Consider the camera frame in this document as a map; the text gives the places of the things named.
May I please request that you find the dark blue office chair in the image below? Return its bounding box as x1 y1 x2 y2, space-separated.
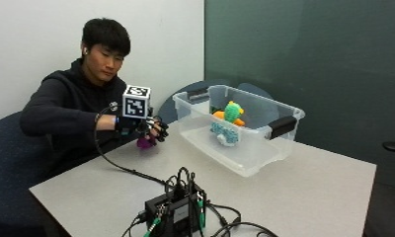
0 111 63 237
157 78 280 125

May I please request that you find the the person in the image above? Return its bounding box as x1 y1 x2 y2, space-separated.
19 17 151 179

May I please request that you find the green cable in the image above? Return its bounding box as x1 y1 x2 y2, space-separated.
143 216 162 237
197 198 207 231

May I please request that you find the black glove cable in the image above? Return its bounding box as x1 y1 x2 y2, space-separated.
93 105 169 186

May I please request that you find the black electronics box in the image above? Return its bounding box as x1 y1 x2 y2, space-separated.
145 184 209 237

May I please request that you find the purple soft toy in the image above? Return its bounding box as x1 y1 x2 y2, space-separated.
137 134 158 150

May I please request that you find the black bin handle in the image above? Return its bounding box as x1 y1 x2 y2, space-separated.
267 116 299 140
186 87 211 104

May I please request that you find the white marker cube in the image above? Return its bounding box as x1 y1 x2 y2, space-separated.
122 84 153 120

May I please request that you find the green and orange soft toy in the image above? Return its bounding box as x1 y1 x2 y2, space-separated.
213 100 247 127

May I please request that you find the clear plastic storage bin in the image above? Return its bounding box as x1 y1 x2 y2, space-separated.
171 84 307 179

